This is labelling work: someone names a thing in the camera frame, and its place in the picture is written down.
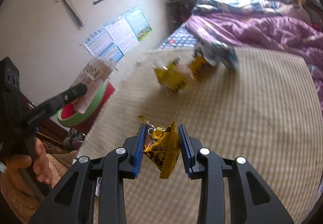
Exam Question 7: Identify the purple quilt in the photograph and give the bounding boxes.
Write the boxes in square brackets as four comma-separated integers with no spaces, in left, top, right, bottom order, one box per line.
[186,13,322,102]

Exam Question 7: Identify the yellow brown candy wrapper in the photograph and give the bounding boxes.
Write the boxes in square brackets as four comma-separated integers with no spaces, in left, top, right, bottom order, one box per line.
[139,115,181,180]

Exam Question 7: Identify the green red plastic basin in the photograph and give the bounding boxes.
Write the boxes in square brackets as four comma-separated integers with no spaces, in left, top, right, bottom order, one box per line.
[56,80,117,135]

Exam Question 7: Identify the dark side table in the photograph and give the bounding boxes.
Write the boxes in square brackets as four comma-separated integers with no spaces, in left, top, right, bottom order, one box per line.
[166,0,197,29]

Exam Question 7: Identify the dark hanging wall bracket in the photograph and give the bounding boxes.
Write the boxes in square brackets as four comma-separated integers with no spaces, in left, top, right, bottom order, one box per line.
[55,0,84,28]

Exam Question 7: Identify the blue educational wall posters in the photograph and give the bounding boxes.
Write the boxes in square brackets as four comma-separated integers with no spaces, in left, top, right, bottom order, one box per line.
[83,6,152,63]

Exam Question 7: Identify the left hand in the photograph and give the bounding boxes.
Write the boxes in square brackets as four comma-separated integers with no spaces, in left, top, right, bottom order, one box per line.
[6,138,52,193]

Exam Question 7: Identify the white strawberry milk carton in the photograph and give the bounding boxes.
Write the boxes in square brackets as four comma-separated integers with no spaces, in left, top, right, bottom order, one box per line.
[71,57,117,114]

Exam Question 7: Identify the grey blue crumpled wrapper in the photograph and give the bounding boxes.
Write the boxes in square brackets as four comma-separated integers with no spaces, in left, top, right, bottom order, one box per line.
[200,41,239,71]

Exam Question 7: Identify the blue patchwork blanket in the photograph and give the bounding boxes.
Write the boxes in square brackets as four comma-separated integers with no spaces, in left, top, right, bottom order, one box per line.
[191,0,285,16]

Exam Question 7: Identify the blue plaid bed sheet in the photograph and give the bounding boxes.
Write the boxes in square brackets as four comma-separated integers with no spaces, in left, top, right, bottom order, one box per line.
[157,23,200,50]

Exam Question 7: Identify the yellow snack wrapper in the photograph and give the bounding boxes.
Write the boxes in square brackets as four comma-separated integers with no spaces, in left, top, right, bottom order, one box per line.
[188,48,217,83]
[152,57,191,96]

